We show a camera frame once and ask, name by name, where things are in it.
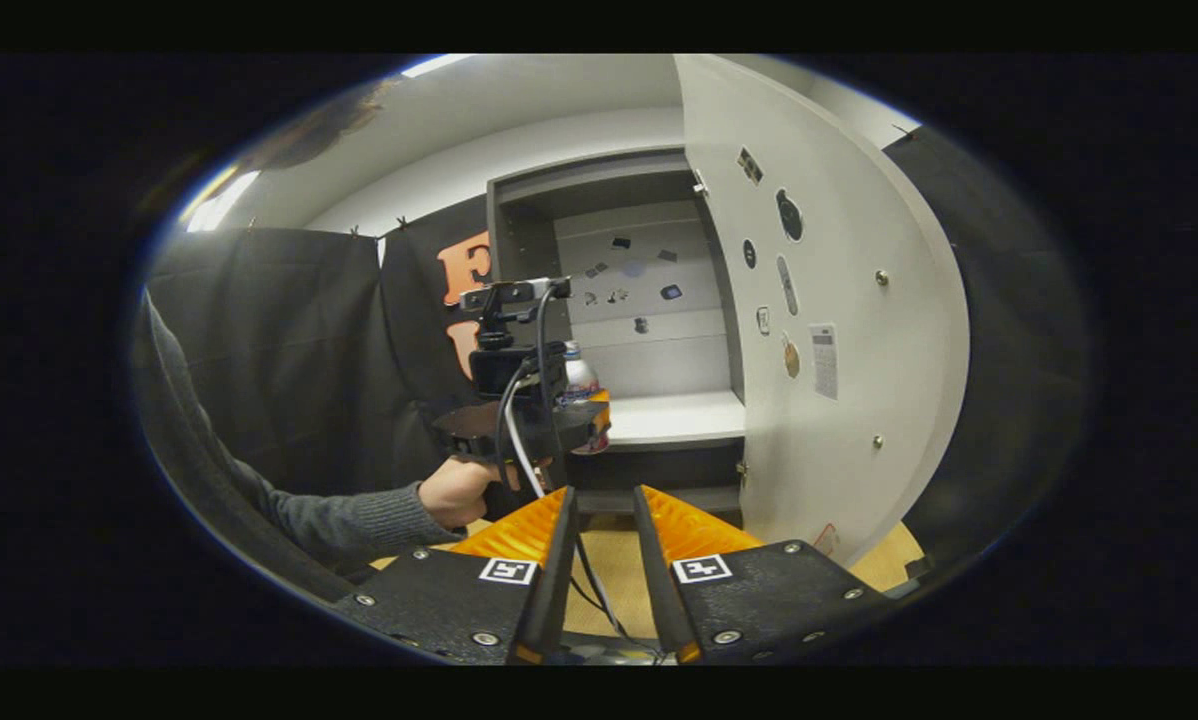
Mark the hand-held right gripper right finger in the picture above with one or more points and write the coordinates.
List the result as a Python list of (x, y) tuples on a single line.
[(659, 590)]

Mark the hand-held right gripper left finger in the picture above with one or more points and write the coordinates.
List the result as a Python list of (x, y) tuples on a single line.
[(556, 580)]

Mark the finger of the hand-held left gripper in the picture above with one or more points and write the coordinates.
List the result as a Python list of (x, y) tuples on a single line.
[(601, 410)]

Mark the pink label bottle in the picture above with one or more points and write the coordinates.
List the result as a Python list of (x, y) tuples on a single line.
[(577, 375)]

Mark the grey cabinet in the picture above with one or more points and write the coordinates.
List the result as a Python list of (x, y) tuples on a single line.
[(659, 420)]

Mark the white cabinet door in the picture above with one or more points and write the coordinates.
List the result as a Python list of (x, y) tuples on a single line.
[(859, 450)]

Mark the metal door hinge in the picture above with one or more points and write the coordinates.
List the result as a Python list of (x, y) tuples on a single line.
[(699, 183), (742, 472)]

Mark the black backdrop cloth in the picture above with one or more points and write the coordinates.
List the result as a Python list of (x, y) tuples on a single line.
[(289, 350)]

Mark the ceiling light panel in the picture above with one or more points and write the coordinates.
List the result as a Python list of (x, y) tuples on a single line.
[(221, 200), (437, 65)]

